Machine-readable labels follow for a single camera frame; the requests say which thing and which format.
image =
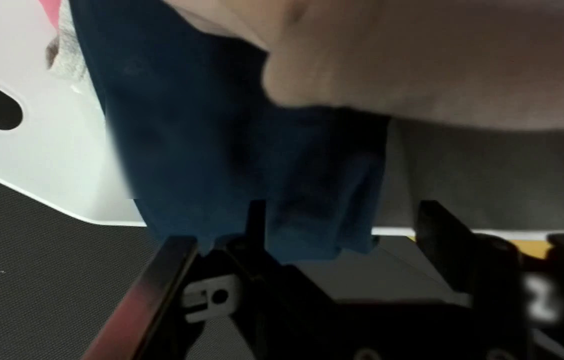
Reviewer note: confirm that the dark blue shirt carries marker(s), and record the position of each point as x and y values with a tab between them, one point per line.
198	140

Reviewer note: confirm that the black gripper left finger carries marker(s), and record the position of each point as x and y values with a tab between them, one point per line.
256	232

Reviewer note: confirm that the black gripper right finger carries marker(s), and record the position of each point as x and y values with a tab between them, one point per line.
467	260

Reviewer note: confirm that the light pink shirt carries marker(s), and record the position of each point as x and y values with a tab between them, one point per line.
465	62

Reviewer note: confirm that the white crumpled cloth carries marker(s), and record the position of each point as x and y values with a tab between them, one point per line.
63	55

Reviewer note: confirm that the white plastic basket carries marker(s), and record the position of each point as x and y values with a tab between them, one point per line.
60	154

